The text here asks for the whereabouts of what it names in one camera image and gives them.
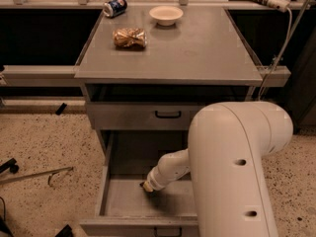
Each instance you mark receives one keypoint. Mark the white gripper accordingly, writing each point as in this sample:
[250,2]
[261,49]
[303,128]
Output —
[154,182]

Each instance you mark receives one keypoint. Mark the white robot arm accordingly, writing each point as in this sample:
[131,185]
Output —
[226,143]

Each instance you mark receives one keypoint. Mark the open grey middle drawer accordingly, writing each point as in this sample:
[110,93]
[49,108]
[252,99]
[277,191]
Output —
[124,208]

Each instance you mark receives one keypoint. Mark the closed grey top drawer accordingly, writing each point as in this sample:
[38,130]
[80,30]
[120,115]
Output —
[125,116]

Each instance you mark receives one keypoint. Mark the grey drawer cabinet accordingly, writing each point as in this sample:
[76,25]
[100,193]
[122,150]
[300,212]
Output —
[198,60]

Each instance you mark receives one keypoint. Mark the black object bottom floor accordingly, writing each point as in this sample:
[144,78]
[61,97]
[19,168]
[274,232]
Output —
[66,231]

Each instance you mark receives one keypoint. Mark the metal rod on floor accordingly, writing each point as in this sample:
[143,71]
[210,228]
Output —
[35,175]

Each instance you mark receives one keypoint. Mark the black block on floor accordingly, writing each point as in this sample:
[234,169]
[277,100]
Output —
[61,109]

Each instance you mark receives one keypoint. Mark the black clamp on floor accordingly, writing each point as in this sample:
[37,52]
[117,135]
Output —
[10,165]

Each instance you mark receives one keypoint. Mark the gold foil chip bag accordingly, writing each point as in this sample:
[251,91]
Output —
[129,37]

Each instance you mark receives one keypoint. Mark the white bowl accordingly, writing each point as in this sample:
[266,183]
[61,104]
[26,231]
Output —
[166,15]

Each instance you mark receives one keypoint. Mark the blue pepsi can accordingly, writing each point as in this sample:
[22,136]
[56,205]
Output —
[114,8]

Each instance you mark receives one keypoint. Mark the white power adapter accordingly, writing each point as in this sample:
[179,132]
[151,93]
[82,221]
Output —
[280,5]

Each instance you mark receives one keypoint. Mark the black middle drawer handle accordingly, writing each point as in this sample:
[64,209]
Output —
[167,232]

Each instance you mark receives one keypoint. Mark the black drawer handle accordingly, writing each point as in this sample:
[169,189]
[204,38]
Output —
[167,232]
[168,115]

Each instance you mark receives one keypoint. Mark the black top drawer handle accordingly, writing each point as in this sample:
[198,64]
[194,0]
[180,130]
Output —
[168,115]

